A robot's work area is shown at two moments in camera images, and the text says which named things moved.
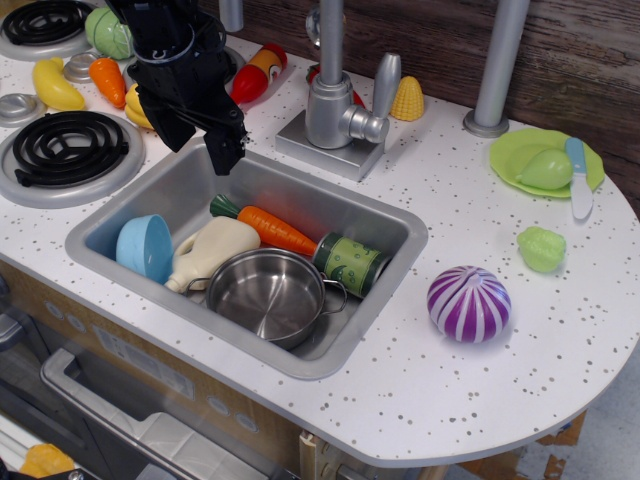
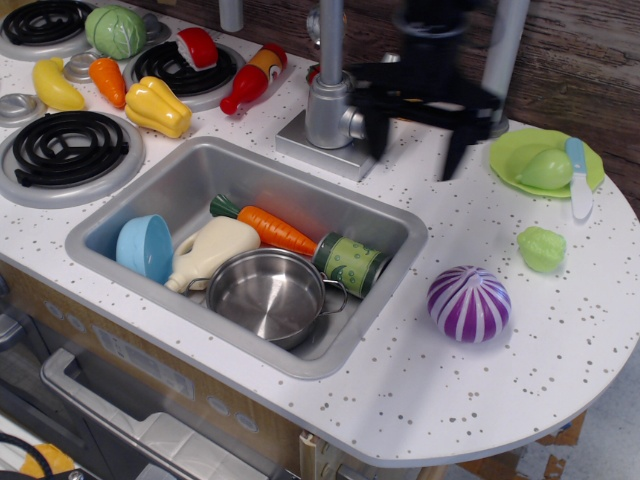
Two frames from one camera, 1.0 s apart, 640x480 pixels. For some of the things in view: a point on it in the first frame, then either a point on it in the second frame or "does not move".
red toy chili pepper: (313, 71) does not move
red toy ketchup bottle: (264, 69) does not move
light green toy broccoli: (542, 250) does not move
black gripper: (188, 72) -> (443, 89)
